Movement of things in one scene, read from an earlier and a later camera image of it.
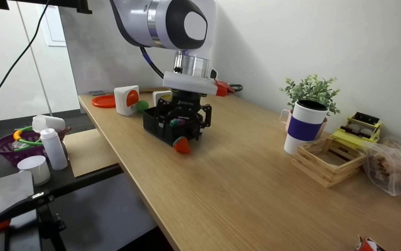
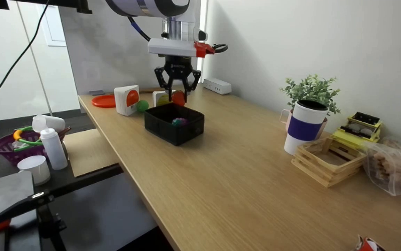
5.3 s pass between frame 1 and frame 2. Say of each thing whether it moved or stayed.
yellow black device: stayed
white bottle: stayed
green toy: stayed
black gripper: moved
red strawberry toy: moved
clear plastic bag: stayed
